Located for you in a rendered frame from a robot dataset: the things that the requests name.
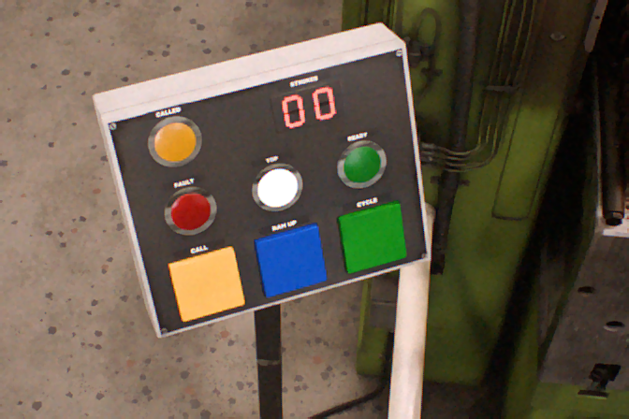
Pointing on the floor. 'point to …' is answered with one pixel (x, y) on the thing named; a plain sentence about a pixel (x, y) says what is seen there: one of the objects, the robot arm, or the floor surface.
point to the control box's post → (270, 345)
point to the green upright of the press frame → (485, 342)
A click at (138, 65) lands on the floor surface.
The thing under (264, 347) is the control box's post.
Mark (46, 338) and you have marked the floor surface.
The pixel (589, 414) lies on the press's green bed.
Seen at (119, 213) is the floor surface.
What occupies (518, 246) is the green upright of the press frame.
